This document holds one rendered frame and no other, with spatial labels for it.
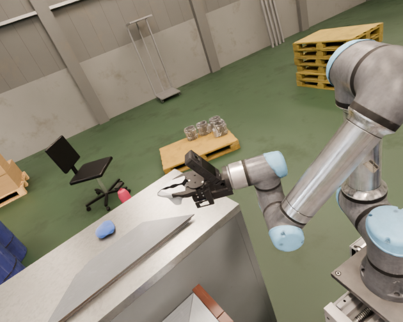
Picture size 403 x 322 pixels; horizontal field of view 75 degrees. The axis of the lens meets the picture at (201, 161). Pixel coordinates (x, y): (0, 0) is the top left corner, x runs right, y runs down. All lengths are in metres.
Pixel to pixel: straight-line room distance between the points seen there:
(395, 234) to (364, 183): 0.14
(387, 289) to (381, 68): 0.59
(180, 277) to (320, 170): 0.81
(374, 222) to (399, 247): 0.07
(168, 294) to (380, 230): 0.83
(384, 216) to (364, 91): 0.37
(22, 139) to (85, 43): 2.92
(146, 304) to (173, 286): 0.12
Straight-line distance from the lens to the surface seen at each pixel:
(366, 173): 0.82
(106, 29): 7.89
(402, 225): 0.82
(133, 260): 1.20
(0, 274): 3.33
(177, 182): 0.75
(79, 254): 1.48
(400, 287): 0.93
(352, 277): 0.98
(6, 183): 5.79
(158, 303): 1.24
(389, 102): 0.58
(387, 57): 0.61
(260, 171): 0.70
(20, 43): 7.85
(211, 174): 0.70
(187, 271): 1.23
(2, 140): 8.22
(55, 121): 7.96
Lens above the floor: 1.86
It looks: 29 degrees down
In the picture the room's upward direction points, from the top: 21 degrees counter-clockwise
